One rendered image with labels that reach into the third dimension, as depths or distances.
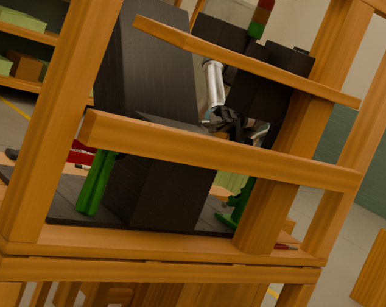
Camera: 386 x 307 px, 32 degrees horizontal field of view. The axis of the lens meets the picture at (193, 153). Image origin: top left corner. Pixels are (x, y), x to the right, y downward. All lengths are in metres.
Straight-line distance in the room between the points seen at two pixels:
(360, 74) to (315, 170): 8.15
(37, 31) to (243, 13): 3.81
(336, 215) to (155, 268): 0.90
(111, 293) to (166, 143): 1.59
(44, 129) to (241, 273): 1.06
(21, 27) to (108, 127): 6.13
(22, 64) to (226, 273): 5.92
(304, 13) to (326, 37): 9.02
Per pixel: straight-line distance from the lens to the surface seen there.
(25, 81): 8.09
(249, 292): 3.77
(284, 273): 2.71
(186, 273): 2.31
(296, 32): 11.42
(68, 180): 2.46
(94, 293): 3.34
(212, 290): 3.61
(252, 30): 2.12
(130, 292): 3.46
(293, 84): 2.22
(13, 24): 7.85
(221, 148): 2.07
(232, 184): 3.47
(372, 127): 2.74
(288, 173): 2.36
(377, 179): 10.16
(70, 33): 1.75
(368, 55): 10.59
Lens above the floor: 1.58
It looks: 10 degrees down
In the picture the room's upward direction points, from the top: 21 degrees clockwise
